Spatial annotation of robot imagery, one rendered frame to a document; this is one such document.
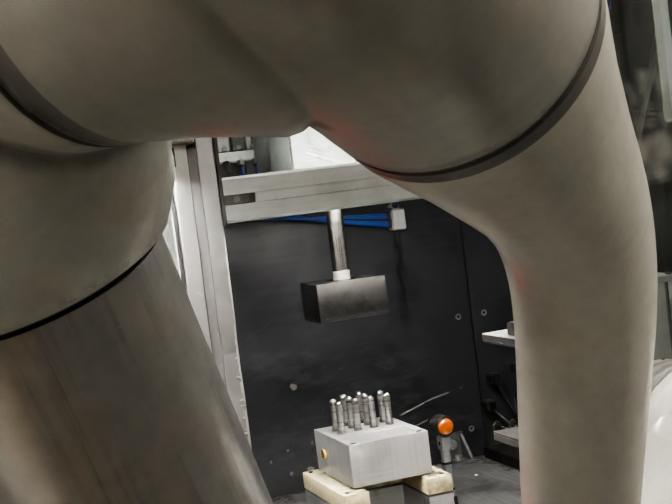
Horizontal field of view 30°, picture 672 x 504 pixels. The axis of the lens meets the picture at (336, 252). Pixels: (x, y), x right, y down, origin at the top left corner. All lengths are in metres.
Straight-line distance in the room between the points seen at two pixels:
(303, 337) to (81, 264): 1.30
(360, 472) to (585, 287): 0.93
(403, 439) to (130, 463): 0.98
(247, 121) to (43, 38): 0.06
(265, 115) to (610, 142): 0.13
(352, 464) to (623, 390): 0.88
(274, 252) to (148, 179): 1.26
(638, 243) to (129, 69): 0.24
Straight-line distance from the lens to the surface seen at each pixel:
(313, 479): 1.49
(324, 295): 1.44
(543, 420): 0.55
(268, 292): 1.68
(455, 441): 1.79
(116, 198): 0.41
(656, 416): 0.83
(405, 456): 1.43
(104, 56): 0.33
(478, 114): 0.36
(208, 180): 1.22
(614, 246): 0.48
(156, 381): 0.45
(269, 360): 1.69
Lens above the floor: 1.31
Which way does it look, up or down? 3 degrees down
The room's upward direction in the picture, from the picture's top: 7 degrees counter-clockwise
